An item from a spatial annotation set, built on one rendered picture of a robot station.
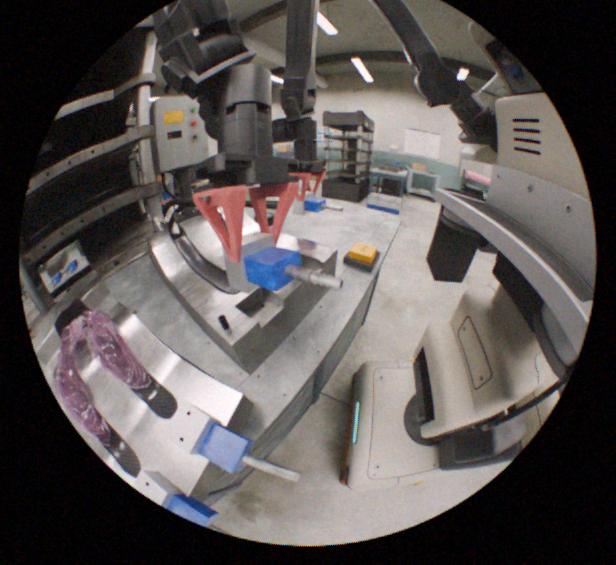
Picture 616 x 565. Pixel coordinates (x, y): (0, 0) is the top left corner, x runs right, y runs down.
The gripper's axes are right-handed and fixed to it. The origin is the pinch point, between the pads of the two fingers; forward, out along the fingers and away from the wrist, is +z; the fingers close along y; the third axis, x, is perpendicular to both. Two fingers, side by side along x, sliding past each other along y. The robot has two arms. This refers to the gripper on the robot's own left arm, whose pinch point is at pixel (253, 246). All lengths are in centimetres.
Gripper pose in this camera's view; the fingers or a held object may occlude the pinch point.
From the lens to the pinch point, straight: 20.7
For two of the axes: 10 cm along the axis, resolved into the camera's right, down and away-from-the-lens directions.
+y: -5.5, 3.2, -7.7
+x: 8.4, 1.6, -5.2
